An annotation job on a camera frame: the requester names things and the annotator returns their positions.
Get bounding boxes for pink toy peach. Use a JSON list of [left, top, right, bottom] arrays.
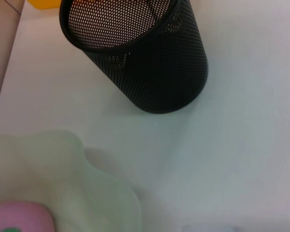
[[0, 200, 56, 232]]

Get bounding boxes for black mesh pen holder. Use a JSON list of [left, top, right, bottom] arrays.
[[58, 0, 209, 115]]

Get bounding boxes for green glass fruit plate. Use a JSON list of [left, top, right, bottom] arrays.
[[0, 130, 144, 232]]

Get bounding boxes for yellow plastic bin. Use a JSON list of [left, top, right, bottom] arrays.
[[26, 0, 64, 11]]

